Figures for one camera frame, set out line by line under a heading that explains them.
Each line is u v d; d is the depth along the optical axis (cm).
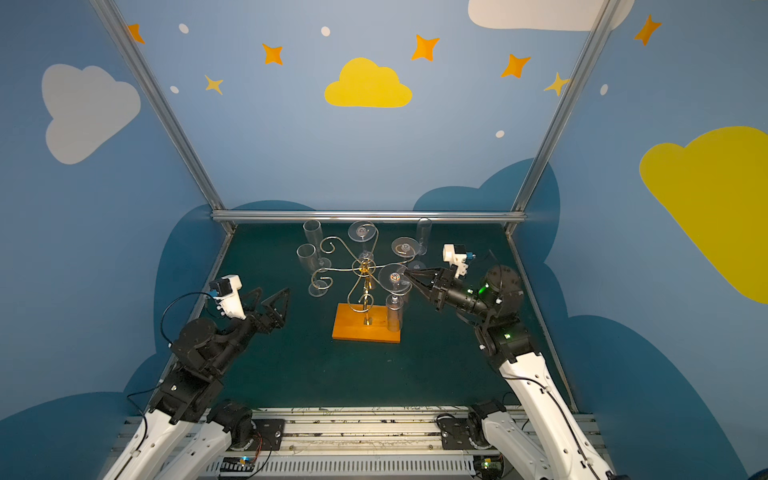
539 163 100
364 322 93
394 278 61
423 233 94
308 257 89
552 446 40
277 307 61
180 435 49
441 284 55
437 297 57
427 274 61
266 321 61
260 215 132
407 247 72
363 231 75
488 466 73
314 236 96
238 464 73
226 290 57
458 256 63
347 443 73
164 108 85
